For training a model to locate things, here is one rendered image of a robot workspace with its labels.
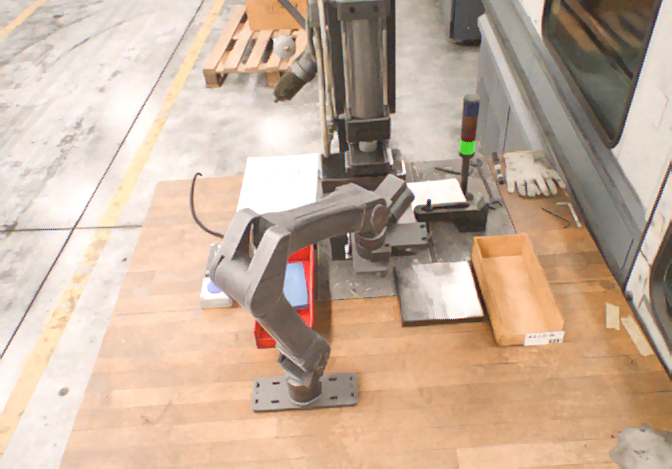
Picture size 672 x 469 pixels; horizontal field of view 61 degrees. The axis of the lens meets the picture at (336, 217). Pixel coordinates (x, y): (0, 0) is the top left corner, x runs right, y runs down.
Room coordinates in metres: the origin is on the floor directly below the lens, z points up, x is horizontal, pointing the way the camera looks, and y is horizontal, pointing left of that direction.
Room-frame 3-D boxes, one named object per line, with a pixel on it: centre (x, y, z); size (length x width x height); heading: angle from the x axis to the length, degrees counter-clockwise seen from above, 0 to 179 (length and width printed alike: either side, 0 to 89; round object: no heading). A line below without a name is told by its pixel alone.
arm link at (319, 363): (0.62, 0.09, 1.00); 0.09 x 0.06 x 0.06; 44
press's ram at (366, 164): (1.07, -0.07, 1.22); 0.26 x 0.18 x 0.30; 178
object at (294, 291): (0.88, 0.12, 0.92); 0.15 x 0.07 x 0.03; 5
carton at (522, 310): (0.79, -0.36, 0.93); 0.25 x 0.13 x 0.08; 178
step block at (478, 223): (1.03, -0.33, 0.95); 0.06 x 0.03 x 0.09; 88
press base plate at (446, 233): (1.08, -0.11, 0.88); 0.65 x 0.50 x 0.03; 88
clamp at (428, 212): (1.03, -0.26, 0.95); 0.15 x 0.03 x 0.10; 88
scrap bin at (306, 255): (0.84, 0.12, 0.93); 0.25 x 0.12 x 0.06; 178
